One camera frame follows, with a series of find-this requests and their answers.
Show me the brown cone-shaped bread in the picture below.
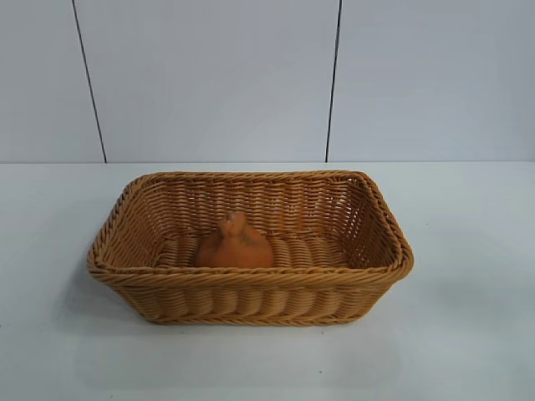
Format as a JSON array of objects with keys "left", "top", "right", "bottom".
[{"left": 196, "top": 211, "right": 275, "bottom": 268}]

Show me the tan woven wicker basket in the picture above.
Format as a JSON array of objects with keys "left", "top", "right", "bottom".
[{"left": 86, "top": 170, "right": 415, "bottom": 326}]

